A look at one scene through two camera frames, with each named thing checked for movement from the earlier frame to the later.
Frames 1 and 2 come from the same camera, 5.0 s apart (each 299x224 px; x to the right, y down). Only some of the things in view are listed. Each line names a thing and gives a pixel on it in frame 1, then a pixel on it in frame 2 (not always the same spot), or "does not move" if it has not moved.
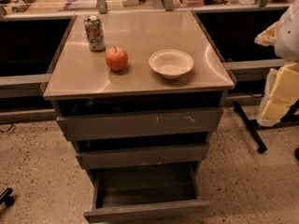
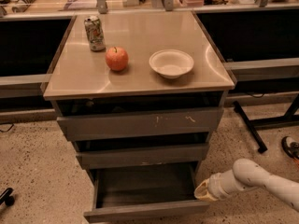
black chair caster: [6, 197] does not move
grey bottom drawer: [142, 190] does not move
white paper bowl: [171, 63] does not move
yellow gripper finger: [267, 37] → [202, 191]
